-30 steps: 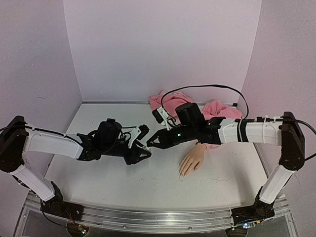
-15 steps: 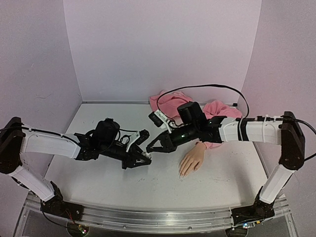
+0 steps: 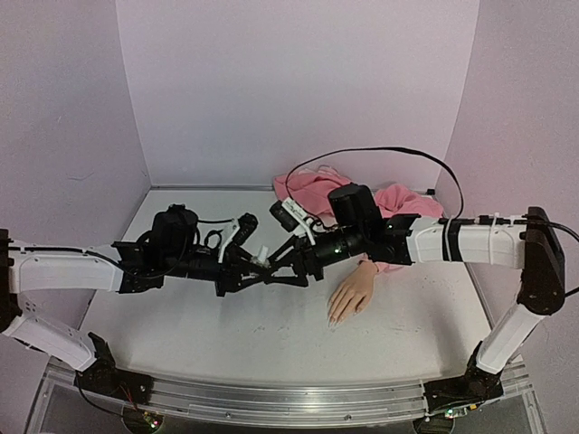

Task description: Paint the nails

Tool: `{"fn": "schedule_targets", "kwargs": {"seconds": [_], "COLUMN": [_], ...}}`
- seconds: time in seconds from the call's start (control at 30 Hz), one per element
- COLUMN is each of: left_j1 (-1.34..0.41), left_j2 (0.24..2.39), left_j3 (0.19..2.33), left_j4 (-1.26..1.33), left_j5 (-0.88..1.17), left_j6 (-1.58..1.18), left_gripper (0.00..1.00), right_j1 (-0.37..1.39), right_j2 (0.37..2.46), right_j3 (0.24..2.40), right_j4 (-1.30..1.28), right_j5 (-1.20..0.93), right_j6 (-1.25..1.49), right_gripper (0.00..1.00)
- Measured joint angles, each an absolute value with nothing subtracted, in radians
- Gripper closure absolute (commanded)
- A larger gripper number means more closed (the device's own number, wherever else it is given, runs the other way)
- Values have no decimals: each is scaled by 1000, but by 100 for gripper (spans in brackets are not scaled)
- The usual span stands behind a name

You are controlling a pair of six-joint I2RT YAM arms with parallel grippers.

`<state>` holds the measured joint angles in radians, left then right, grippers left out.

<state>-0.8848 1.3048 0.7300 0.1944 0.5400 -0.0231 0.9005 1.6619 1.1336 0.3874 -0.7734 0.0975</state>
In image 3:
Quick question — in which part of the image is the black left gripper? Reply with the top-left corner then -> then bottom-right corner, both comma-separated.
164,249 -> 273,298

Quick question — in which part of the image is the clear nail polish bottle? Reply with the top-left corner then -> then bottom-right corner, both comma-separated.
252,245 -> 270,268

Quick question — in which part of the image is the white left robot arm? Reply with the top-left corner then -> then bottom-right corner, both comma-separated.
1,204 -> 270,395

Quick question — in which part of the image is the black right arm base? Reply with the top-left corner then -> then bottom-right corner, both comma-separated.
423,342 -> 504,416

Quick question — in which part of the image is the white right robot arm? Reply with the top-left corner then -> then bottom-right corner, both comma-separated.
269,176 -> 565,377

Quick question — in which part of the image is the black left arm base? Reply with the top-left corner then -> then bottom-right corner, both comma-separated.
74,332 -> 154,405

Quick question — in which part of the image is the mannequin hand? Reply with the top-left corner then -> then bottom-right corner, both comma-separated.
327,261 -> 379,326

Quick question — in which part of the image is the pink sweatshirt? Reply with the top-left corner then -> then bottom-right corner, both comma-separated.
272,164 -> 445,273

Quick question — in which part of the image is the black left camera cable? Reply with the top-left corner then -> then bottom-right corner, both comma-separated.
194,217 -> 234,248

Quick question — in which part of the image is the black camera cable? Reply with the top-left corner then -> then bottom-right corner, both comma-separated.
194,217 -> 234,248
285,146 -> 465,221

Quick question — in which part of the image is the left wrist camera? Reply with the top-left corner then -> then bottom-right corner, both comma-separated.
218,213 -> 258,263

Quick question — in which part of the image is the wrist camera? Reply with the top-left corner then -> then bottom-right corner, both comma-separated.
218,213 -> 258,263
270,197 -> 316,245

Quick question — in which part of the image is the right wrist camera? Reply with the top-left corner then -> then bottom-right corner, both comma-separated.
270,197 -> 316,245

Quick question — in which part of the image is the aluminium front rail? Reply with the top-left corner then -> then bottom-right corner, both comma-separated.
45,362 -> 541,428

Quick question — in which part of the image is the black right camera cable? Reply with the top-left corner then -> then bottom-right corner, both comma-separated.
285,146 -> 465,221

